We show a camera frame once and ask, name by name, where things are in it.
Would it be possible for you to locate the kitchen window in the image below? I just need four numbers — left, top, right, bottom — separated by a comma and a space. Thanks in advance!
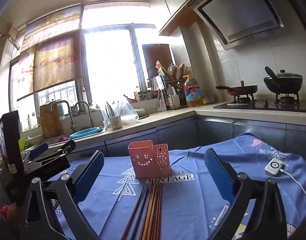
8, 1, 156, 133

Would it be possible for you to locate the wooden cutting board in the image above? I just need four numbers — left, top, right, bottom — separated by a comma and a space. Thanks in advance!
39, 104, 61, 139

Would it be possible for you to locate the red frying pan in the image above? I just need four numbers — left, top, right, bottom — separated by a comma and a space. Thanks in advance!
215, 81, 258, 96

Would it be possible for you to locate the blue printed tablecloth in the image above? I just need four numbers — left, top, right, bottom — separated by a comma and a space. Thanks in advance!
46, 132, 306, 240

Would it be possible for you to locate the black gas stove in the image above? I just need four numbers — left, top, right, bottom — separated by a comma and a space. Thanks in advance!
213, 92, 306, 113

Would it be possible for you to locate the pink plastic utensil holder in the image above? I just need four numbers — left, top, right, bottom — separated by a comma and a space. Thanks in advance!
128, 140, 171, 179

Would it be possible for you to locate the cream wall cabinet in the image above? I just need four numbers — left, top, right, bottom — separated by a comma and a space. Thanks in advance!
146, 0, 218, 37

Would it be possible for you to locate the small white device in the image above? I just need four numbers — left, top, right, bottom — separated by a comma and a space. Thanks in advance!
265, 159, 285, 177

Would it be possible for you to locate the white plastic jug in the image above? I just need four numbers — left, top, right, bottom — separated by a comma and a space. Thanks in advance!
165, 85, 181, 109

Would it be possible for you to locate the white cable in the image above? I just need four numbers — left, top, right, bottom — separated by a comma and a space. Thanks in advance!
280, 168, 306, 207

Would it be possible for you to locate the printed window shade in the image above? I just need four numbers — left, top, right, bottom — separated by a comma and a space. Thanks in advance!
10, 5, 84, 101

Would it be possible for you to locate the black wok with lid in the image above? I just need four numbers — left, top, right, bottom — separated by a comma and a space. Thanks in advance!
263, 66, 304, 94

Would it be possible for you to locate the curved steel faucet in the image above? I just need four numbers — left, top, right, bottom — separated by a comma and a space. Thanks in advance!
74, 101, 94, 128

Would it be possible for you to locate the brown board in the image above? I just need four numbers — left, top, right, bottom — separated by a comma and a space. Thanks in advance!
142, 44, 175, 90

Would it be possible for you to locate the cooking oil bottle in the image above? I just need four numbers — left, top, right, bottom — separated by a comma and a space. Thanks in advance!
183, 79, 202, 108

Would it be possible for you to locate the white mug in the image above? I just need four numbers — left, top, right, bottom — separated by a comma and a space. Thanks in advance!
103, 115, 123, 130

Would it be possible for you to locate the dark wooden chopstick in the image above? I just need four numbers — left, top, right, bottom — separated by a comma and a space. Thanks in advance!
121, 186, 146, 240
129, 187, 149, 240

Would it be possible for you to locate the clear plastic bag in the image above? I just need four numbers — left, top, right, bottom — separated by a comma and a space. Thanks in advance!
91, 100, 140, 126

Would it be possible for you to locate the blue plastic basin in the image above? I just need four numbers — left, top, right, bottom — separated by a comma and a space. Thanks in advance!
69, 127, 101, 140

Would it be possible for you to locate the steel range hood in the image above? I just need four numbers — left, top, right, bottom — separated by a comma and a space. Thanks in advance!
188, 0, 285, 51

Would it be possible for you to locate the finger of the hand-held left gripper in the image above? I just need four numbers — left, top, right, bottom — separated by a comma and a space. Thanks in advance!
24, 142, 49, 160
30, 139, 76, 166

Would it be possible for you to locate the green cup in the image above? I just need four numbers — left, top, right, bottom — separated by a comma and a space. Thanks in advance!
18, 137, 28, 152

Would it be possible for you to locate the wire storage rack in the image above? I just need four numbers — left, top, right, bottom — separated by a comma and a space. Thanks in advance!
146, 79, 193, 109

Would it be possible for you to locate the pile of food packets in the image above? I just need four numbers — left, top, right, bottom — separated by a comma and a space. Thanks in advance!
155, 60, 194, 81

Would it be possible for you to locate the row of seasoning bottles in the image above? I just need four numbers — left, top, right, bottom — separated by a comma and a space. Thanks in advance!
134, 85, 158, 101

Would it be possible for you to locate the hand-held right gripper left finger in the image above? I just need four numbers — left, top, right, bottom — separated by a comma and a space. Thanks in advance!
20, 151, 105, 240

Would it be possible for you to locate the angular steel faucet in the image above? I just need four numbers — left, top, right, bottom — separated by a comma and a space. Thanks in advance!
50, 100, 77, 133

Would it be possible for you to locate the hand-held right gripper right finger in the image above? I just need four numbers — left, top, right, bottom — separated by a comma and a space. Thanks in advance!
204, 148, 288, 240

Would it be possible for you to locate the packaged kitchen knife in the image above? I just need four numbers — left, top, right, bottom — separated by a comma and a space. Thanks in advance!
157, 90, 167, 112

